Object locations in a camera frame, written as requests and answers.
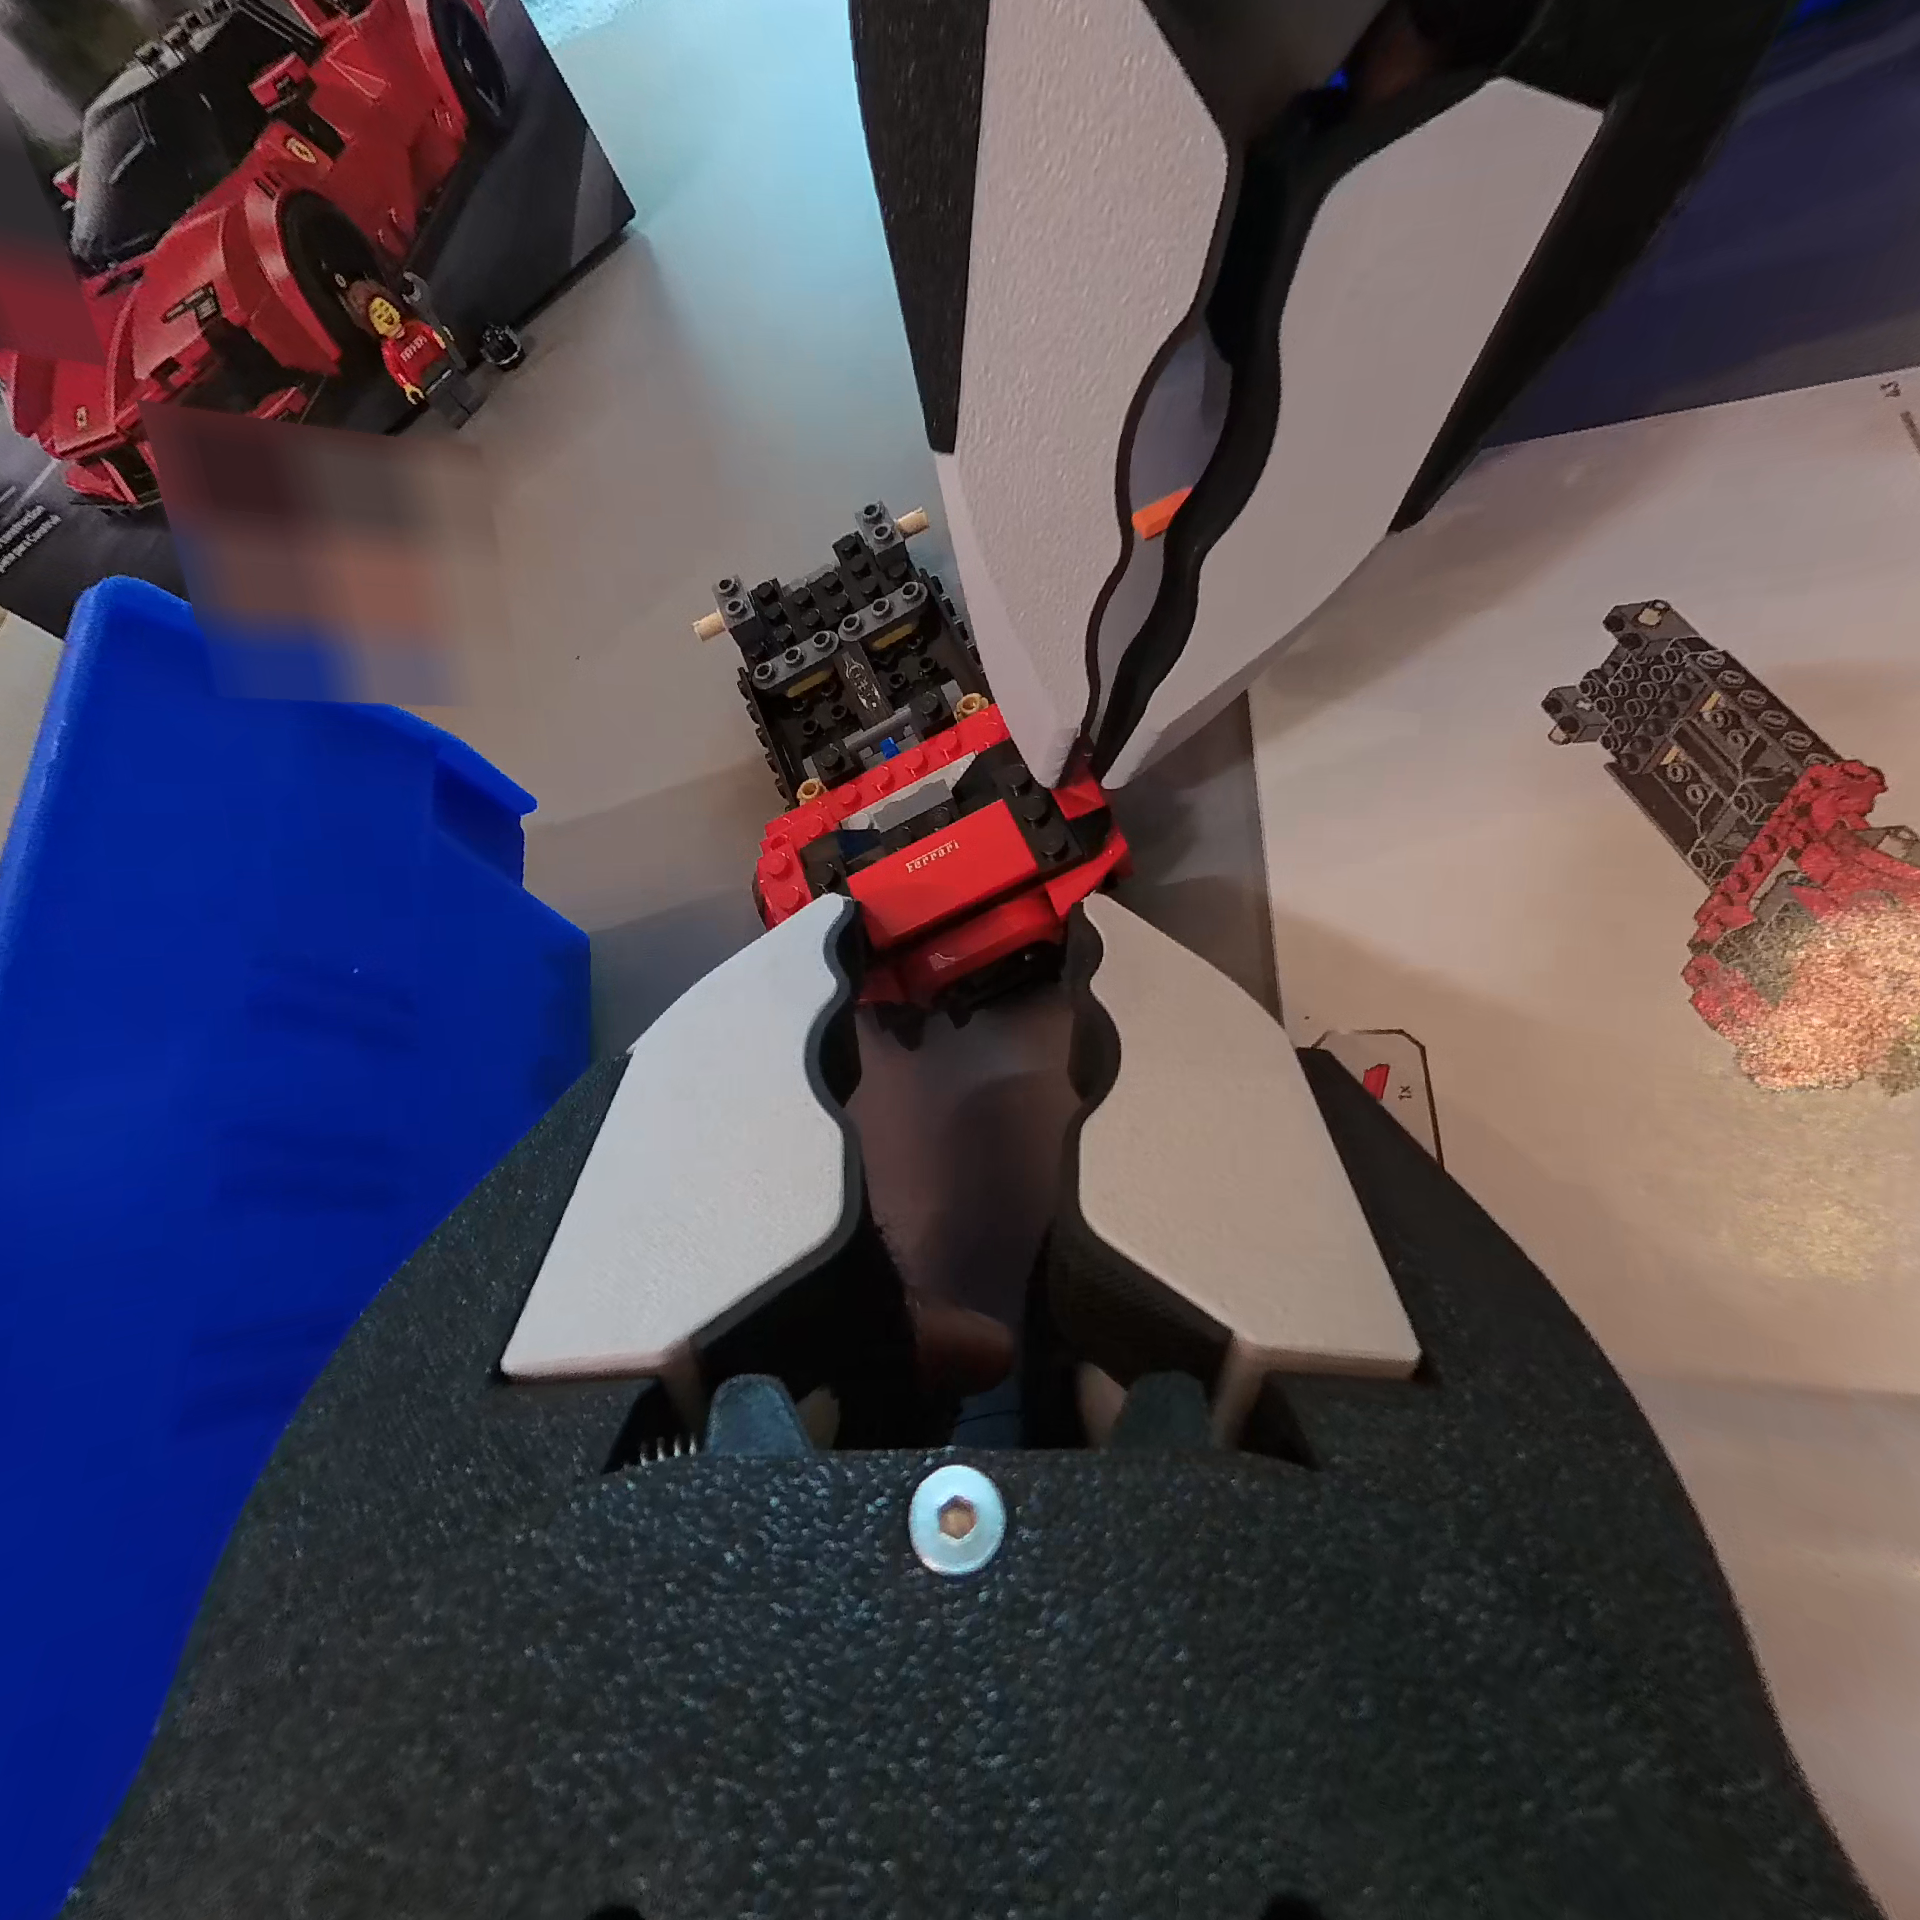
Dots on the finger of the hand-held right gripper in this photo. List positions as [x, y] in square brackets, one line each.
[1066, 301]
[1395, 376]

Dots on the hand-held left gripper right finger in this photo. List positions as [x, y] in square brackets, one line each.
[1230, 1171]

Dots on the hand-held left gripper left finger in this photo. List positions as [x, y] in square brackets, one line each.
[704, 1171]

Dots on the red and black lego car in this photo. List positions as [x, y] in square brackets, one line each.
[930, 886]

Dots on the orange lego piece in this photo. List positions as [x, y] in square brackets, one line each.
[1162, 516]

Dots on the lego instruction booklet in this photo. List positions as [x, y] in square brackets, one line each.
[1501, 902]

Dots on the lego set box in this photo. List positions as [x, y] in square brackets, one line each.
[299, 149]

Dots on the black minifigure helmet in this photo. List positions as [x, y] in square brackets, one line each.
[504, 348]

